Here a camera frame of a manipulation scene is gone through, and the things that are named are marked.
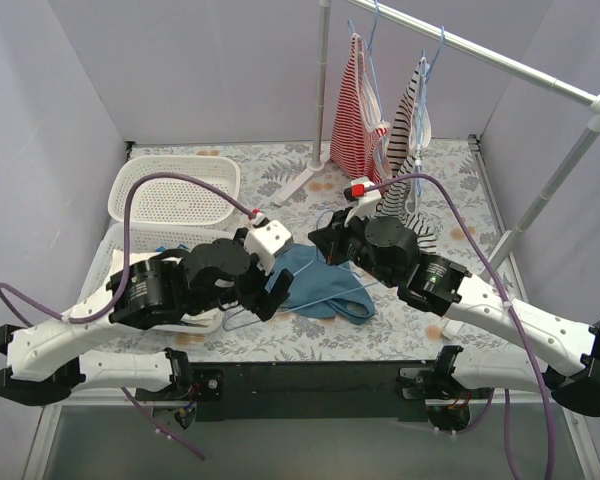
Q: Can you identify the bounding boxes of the light blue wire hanger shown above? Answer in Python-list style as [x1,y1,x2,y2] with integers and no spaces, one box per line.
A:
[223,209,381,332]

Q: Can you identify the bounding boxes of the blue tank top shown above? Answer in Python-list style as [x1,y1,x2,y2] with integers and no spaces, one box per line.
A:
[272,243,377,325]

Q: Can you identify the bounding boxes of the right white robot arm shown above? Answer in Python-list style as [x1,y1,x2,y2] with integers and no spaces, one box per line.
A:
[308,210,600,417]

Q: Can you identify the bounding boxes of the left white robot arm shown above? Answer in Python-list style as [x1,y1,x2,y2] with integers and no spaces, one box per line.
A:
[0,221,293,406]

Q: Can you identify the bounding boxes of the red striped tank top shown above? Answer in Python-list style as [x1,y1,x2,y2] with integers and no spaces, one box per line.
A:
[330,33,391,183]

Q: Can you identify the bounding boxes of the black striped tank top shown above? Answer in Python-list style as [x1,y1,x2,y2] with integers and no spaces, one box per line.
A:
[377,62,437,253]

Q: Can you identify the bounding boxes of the blue hanger with red top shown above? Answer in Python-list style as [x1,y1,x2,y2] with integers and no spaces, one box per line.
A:
[363,0,383,114]

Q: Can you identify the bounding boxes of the white cloths in basket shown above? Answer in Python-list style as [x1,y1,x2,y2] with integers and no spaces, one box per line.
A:
[99,248,221,326]

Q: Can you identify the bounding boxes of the floral table cloth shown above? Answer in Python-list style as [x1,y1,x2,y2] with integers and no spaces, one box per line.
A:
[73,138,537,363]

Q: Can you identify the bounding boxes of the lower white plastic basket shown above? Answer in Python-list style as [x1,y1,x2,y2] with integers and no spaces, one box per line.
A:
[79,222,232,335]

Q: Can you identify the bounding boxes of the white plastic basket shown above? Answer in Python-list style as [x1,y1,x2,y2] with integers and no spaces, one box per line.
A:
[79,222,232,335]
[108,155,240,230]

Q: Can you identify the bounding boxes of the upper white plastic basket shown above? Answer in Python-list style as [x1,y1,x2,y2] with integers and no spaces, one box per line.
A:
[108,155,240,230]

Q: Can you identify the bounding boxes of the silver clothes rack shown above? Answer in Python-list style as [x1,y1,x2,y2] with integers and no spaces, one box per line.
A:
[273,0,600,269]

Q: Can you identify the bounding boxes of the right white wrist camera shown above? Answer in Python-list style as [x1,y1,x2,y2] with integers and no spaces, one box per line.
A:
[343,177,382,225]

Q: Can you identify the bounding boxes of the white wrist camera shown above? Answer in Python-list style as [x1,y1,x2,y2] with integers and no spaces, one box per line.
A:
[244,218,294,274]
[343,177,382,225]

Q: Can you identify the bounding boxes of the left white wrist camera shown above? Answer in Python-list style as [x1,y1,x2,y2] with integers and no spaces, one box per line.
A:
[244,218,294,274]

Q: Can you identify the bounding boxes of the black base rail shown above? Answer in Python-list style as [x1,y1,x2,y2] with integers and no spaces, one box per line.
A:
[134,359,481,424]

